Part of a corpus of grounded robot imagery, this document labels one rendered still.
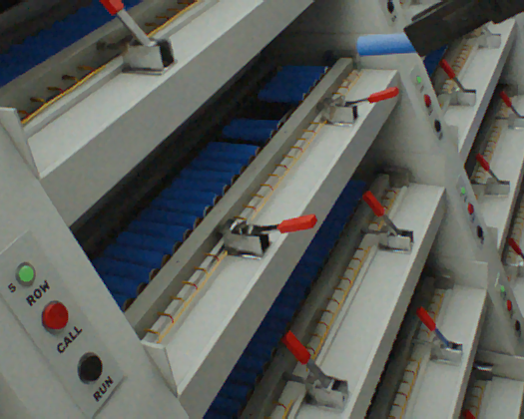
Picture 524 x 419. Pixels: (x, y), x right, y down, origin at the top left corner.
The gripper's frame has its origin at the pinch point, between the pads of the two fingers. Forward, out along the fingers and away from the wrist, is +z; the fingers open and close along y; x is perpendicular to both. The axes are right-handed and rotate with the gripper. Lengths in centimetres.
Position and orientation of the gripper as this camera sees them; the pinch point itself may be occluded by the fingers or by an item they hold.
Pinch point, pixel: (451, 17)
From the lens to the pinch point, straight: 64.0
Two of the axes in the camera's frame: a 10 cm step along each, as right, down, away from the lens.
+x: -5.7, -7.9, -2.3
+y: 4.2, -5.2, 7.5
